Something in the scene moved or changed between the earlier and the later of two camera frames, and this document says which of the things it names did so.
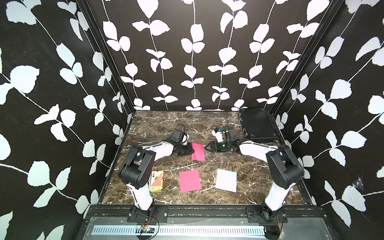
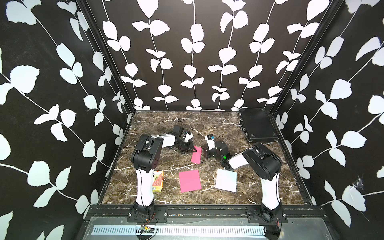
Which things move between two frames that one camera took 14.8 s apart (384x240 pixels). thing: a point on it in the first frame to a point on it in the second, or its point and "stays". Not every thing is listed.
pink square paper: x=198 y=154 stays
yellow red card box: x=156 y=184 stays
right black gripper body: x=224 y=146 to x=213 y=153
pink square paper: x=190 y=181 stays
